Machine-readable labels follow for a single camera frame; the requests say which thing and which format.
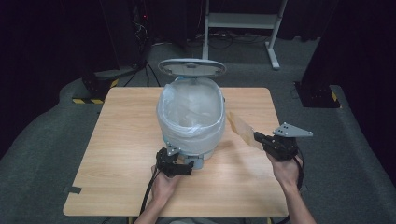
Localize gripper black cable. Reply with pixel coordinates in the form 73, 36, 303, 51
274, 148, 305, 224
139, 169, 161, 216

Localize person's left hand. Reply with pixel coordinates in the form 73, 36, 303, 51
150, 167, 182, 203

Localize black floor cables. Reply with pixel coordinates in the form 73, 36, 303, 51
186, 29, 269, 51

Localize white pedal trash bin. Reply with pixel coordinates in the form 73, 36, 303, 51
156, 58, 227, 171

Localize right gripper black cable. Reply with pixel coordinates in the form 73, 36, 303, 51
274, 148, 305, 224

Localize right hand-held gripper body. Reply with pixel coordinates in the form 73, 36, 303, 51
262, 121, 314, 162

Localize person's right hand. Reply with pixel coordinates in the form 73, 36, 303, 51
265, 152, 304, 191

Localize black tape strip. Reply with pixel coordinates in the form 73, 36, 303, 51
63, 185, 83, 195

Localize translucent white bin liner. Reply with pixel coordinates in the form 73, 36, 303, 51
156, 77, 227, 156

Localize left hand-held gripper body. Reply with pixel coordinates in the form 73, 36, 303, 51
155, 141, 182, 178

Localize white metal stand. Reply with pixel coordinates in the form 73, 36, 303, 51
202, 0, 290, 70

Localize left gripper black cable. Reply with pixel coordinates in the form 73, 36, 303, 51
139, 169, 161, 216

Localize black stand with striped base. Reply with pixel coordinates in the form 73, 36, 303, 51
72, 68, 120, 105
293, 80, 343, 109

